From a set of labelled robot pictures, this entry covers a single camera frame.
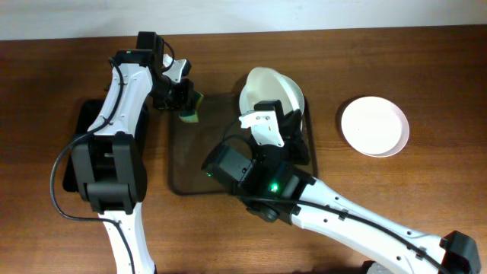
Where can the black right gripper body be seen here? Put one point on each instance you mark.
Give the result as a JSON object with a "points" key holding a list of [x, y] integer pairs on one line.
{"points": [[291, 129]]}

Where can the pink plate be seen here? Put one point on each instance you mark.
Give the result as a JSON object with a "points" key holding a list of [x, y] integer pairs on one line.
{"points": [[375, 126]]}

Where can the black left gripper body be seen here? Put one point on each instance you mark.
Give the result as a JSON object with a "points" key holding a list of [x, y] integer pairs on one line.
{"points": [[186, 97]]}

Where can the green yellow sponge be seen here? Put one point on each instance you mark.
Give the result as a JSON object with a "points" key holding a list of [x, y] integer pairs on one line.
{"points": [[190, 110]]}

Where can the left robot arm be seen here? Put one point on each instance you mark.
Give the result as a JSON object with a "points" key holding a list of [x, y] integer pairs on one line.
{"points": [[106, 157]]}

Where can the brown serving tray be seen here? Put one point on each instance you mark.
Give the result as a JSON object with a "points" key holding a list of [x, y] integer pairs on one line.
{"points": [[190, 144]]}

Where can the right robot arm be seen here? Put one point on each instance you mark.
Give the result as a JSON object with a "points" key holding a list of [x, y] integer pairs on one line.
{"points": [[312, 205]]}

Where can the light blue-grey plate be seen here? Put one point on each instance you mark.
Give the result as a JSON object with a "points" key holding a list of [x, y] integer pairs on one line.
{"points": [[298, 97]]}

